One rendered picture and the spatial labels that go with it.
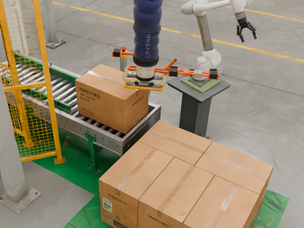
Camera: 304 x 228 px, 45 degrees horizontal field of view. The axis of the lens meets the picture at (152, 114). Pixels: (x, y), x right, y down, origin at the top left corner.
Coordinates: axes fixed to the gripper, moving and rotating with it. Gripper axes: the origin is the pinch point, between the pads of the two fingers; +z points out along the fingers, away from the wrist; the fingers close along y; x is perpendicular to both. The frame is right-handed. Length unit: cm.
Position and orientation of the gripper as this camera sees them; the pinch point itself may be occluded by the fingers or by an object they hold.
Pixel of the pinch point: (249, 39)
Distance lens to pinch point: 351.5
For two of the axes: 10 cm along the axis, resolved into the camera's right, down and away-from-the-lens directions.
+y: 6.2, -0.5, -7.9
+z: 4.0, 8.8, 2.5
